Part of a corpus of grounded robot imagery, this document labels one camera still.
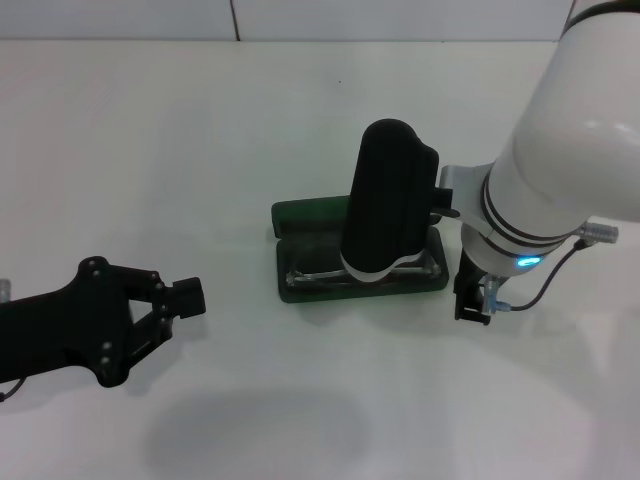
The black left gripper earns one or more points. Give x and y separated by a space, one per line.
60 330

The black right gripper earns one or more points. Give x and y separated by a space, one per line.
467 290

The clear plastic glasses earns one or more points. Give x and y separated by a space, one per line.
320 275

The green glasses case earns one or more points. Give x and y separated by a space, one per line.
310 212

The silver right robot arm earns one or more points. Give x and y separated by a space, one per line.
560 150

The silver right gripper connector stub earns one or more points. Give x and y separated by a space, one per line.
492 295

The silver gripper connector stub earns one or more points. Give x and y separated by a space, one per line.
4 290
492 295

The silver left gripper connector stub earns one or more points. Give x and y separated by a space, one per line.
4 290

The silver right camera bracket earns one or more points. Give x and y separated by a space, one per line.
465 182

